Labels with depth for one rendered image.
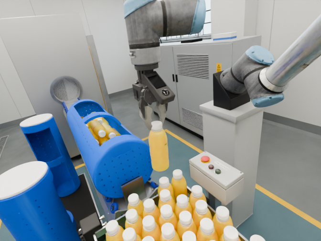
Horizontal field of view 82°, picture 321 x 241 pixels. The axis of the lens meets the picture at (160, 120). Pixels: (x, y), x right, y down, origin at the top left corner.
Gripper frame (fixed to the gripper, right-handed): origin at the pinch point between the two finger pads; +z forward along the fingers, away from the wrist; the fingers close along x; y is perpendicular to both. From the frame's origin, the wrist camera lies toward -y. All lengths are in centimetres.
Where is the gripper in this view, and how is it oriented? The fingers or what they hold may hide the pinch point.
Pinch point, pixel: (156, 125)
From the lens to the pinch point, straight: 62.4
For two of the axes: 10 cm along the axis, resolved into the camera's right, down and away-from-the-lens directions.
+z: 0.9, 9.0, 4.2
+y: -5.3, -3.1, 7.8
